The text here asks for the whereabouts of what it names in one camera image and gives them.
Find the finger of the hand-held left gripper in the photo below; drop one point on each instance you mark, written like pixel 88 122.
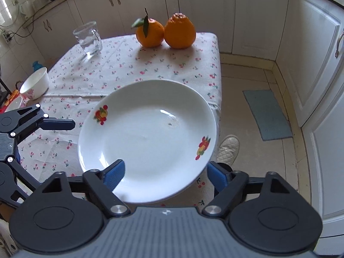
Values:
pixel 25 178
pixel 59 125

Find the cherry-print tablecloth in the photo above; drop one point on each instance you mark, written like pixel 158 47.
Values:
pixel 134 61

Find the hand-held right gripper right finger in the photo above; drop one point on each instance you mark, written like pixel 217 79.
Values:
pixel 217 176

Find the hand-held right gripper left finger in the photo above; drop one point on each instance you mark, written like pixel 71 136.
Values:
pixel 114 176

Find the white rice cooker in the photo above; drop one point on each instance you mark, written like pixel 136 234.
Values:
pixel 40 2

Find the red printed carton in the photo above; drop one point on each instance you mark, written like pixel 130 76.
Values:
pixel 13 94

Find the clear glass mug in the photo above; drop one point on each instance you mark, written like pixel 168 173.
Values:
pixel 88 40

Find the white power strip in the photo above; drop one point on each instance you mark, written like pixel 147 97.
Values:
pixel 6 36

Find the white pink-print bowl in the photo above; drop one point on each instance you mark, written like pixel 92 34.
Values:
pixel 35 83
pixel 13 104

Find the orange with leaf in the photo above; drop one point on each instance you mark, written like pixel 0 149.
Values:
pixel 150 33

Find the white fruit-print plate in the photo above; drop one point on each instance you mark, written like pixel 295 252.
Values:
pixel 147 139

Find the white quilted slipper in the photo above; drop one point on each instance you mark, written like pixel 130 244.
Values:
pixel 228 150

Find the grey floor mat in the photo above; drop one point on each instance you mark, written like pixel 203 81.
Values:
pixel 268 115

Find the white electric kettle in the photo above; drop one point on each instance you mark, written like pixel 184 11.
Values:
pixel 24 9

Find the orange with bumpy top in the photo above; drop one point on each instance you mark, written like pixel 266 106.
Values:
pixel 180 32

